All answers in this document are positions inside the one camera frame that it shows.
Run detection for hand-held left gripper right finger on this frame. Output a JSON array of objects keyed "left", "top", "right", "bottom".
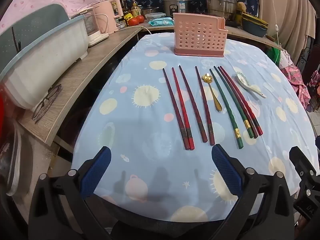
[{"left": 211, "top": 144, "right": 295, "bottom": 240}]

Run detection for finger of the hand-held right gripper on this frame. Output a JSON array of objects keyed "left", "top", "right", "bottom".
[{"left": 289, "top": 146, "right": 317, "bottom": 179}]

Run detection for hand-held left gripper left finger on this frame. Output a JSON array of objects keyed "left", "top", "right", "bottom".
[{"left": 28, "top": 146, "right": 112, "bottom": 240}]

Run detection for green chopstick gold band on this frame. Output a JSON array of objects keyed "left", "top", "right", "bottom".
[
  {"left": 209, "top": 69, "right": 244, "bottom": 150},
  {"left": 214, "top": 66, "right": 255, "bottom": 139}
]

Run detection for dark maroon chopstick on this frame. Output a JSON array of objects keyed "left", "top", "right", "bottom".
[{"left": 218, "top": 66, "right": 258, "bottom": 139}]

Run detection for red chopstick black band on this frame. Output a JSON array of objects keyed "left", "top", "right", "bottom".
[{"left": 220, "top": 66, "right": 263, "bottom": 136}]

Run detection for dark red banded chopstick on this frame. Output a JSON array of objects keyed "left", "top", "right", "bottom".
[
  {"left": 179, "top": 65, "right": 208, "bottom": 142},
  {"left": 195, "top": 66, "right": 215, "bottom": 146}
]

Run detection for dark purple chopstick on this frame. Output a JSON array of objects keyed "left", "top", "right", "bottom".
[{"left": 162, "top": 68, "right": 190, "bottom": 150}]

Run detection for bright red chopstick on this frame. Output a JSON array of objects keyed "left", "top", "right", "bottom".
[{"left": 172, "top": 67, "right": 195, "bottom": 150}]

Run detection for white ceramic soup spoon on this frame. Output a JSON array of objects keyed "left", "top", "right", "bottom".
[{"left": 236, "top": 71, "right": 267, "bottom": 98}]

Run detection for gold flower spoon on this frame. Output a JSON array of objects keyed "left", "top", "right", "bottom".
[{"left": 202, "top": 74, "right": 223, "bottom": 112}]

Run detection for pink perforated utensil holder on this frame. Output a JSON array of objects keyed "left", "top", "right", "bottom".
[{"left": 173, "top": 12, "right": 228, "bottom": 58}]

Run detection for light blue printed tablecloth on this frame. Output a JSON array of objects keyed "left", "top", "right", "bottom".
[{"left": 71, "top": 32, "right": 315, "bottom": 223}]

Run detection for pink patterned cloth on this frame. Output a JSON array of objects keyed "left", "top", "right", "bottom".
[{"left": 279, "top": 55, "right": 320, "bottom": 112}]

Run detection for black eyeglasses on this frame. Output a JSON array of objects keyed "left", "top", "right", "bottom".
[{"left": 32, "top": 84, "right": 62, "bottom": 123}]

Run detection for black metal chair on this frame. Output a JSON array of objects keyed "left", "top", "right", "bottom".
[{"left": 299, "top": 36, "right": 320, "bottom": 88}]

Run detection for green plastic bag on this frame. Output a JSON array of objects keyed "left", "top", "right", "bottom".
[{"left": 272, "top": 47, "right": 283, "bottom": 65}]

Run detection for white dish bin teal lid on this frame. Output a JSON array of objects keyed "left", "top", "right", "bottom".
[{"left": 0, "top": 4, "right": 89, "bottom": 110}]

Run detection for clear jug white base appliance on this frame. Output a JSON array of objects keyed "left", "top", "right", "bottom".
[{"left": 72, "top": 9, "right": 110, "bottom": 47}]

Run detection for beige curtain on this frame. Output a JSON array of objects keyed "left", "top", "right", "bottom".
[{"left": 257, "top": 0, "right": 318, "bottom": 65}]

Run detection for pink electric kettle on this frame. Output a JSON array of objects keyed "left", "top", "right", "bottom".
[{"left": 94, "top": 0, "right": 124, "bottom": 34}]

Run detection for blue wet wipes pack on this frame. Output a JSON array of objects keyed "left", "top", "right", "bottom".
[{"left": 148, "top": 17, "right": 174, "bottom": 27}]

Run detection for clear food container blue lid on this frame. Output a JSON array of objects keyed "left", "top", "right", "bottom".
[{"left": 145, "top": 12, "right": 167, "bottom": 22}]

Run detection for yellow dish soap bottle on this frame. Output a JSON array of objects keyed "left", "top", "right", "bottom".
[{"left": 131, "top": 1, "right": 142, "bottom": 18}]

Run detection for large steel steamer pot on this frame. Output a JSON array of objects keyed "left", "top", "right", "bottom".
[{"left": 205, "top": 0, "right": 238, "bottom": 20}]

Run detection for small steel pot with lid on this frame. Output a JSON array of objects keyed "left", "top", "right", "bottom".
[{"left": 141, "top": 5, "right": 160, "bottom": 17}]

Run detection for steel rice cooker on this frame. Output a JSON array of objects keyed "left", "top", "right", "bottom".
[{"left": 164, "top": 0, "right": 191, "bottom": 18}]

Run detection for white cord with switch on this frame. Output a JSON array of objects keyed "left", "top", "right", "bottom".
[{"left": 265, "top": 0, "right": 282, "bottom": 48}]

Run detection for white power cable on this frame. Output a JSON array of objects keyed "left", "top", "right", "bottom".
[{"left": 126, "top": 24, "right": 153, "bottom": 34}]

